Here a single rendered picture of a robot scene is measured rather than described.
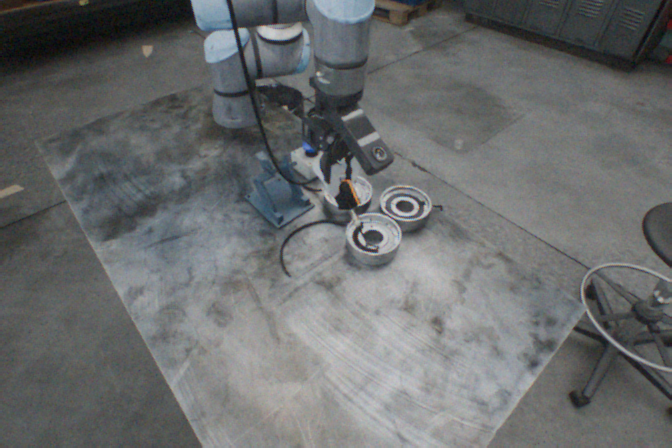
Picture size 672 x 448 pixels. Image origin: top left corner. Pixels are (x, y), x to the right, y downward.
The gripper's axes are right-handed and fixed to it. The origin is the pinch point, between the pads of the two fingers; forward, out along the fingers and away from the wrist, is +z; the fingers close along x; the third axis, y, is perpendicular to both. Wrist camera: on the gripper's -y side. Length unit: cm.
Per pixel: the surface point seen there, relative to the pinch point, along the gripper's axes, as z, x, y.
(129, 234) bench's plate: 14.2, 32.5, 28.2
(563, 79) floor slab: 97, -284, 53
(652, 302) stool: 56, -81, -57
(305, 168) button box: 10.9, -5.7, 18.7
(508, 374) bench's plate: 10.7, -0.5, -37.9
